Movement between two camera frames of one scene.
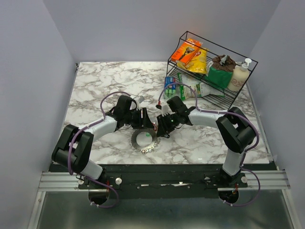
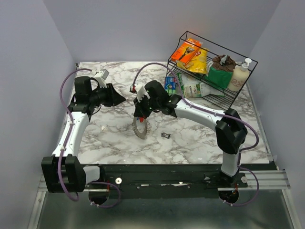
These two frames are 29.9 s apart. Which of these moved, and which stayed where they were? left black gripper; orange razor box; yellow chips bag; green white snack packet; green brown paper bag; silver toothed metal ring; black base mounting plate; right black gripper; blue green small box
Moved: silver toothed metal ring; right black gripper; left black gripper
Stayed: yellow chips bag; orange razor box; green brown paper bag; green white snack packet; black base mounting plate; blue green small box
